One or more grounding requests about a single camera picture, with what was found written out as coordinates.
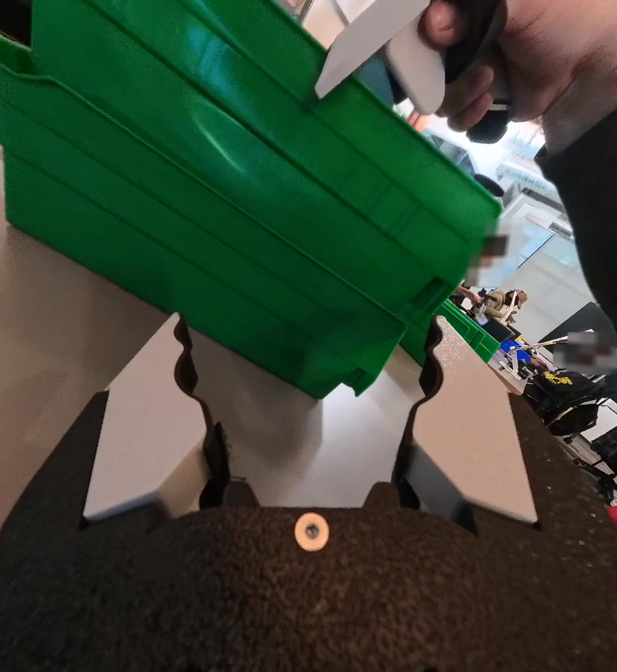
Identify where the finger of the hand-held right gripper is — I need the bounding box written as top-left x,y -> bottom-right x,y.
314,0 -> 433,100
358,54 -> 410,106

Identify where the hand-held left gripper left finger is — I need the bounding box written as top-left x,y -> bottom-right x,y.
83,313 -> 231,522

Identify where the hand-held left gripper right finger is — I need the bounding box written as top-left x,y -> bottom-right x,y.
392,315 -> 540,526

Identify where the person's right hand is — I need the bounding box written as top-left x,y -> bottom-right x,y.
419,0 -> 617,154

